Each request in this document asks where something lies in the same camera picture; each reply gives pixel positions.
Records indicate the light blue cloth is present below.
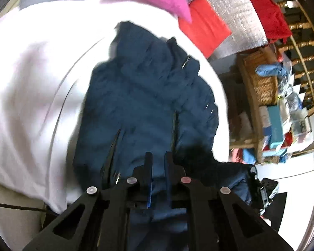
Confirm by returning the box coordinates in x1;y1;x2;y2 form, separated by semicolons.
255;62;291;79

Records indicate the white bed sheet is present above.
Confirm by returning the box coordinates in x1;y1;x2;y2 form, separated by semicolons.
0;0;230;212

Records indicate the silver foil insulation sheet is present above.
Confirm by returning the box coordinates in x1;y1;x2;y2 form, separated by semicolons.
187;0;268;60

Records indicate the red pillow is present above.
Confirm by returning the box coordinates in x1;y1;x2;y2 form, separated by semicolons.
178;0;232;58

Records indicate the red hanging garment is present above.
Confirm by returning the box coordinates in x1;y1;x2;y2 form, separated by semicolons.
250;0;292;43

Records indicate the teal box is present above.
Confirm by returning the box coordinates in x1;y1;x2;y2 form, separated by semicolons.
268;105;285;150

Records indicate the navy blue puffer jacket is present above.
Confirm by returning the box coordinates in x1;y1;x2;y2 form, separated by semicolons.
73;22;251;250

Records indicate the wicker basket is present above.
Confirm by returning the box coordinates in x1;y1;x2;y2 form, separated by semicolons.
237;46;289;106

